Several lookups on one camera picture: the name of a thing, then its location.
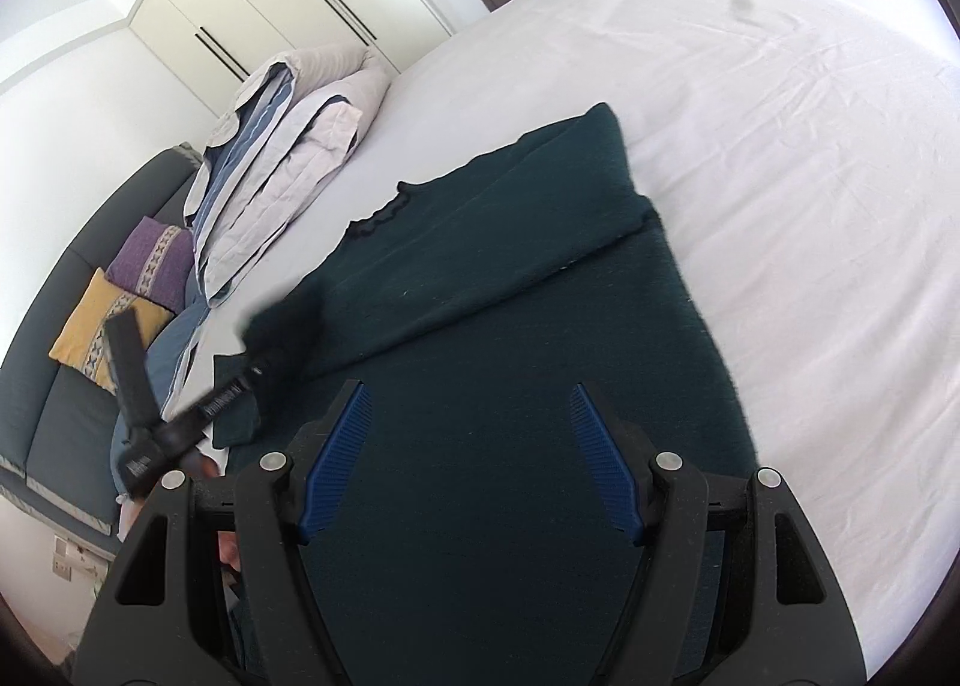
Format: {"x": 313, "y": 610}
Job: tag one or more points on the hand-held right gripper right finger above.
{"x": 604, "y": 461}

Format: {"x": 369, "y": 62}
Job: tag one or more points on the purple patterned cushion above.
{"x": 150, "y": 262}

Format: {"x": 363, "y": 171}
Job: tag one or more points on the folded grey and blue duvet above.
{"x": 300, "y": 131}

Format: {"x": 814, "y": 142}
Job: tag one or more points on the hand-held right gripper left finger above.
{"x": 337, "y": 461}

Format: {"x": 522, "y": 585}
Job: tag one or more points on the blue pillow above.
{"x": 176, "y": 356}

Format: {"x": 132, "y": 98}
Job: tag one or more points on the wall socket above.
{"x": 75, "y": 558}

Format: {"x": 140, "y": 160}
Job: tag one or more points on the dark green knit sweater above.
{"x": 487, "y": 326}

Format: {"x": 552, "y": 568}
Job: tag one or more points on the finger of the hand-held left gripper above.
{"x": 274, "y": 356}

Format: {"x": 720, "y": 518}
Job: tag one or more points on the grey sofa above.
{"x": 60, "y": 416}

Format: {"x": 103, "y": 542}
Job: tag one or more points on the yellow patterned cushion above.
{"x": 86, "y": 334}

